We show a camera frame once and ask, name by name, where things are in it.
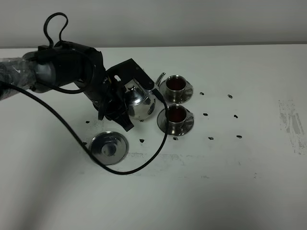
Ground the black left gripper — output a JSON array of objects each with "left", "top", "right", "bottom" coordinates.
[{"left": 83, "top": 71, "right": 133, "bottom": 132}]

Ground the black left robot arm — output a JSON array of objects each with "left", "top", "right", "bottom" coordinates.
[{"left": 0, "top": 41, "right": 134, "bottom": 131}]

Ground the stainless steel teapot tray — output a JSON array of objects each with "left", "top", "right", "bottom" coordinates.
[{"left": 89, "top": 131, "right": 129, "bottom": 165}]

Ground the near stainless steel teacup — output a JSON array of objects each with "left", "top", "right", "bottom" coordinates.
[{"left": 167, "top": 104, "right": 194, "bottom": 127}]

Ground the stainless steel teacup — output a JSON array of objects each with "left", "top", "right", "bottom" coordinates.
[
  {"left": 167, "top": 104, "right": 194, "bottom": 127},
  {"left": 165, "top": 75, "right": 192, "bottom": 97}
]

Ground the far stainless steel teacup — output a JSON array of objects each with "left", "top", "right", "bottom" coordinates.
[{"left": 165, "top": 75, "right": 192, "bottom": 97}]

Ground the near stainless steel saucer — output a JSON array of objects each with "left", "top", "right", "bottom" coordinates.
[{"left": 167, "top": 104, "right": 194, "bottom": 136}]

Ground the stainless steel saucer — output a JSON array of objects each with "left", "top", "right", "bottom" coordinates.
[
  {"left": 167, "top": 104, "right": 194, "bottom": 136},
  {"left": 156, "top": 73, "right": 193, "bottom": 104}
]

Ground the far stainless steel saucer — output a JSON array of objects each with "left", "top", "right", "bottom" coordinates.
[{"left": 156, "top": 73, "right": 193, "bottom": 104}]

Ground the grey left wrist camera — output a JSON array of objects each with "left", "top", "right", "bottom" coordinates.
[{"left": 106, "top": 58, "right": 154, "bottom": 90}]

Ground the black camera cable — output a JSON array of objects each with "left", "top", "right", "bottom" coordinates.
[{"left": 0, "top": 12, "right": 168, "bottom": 175}]

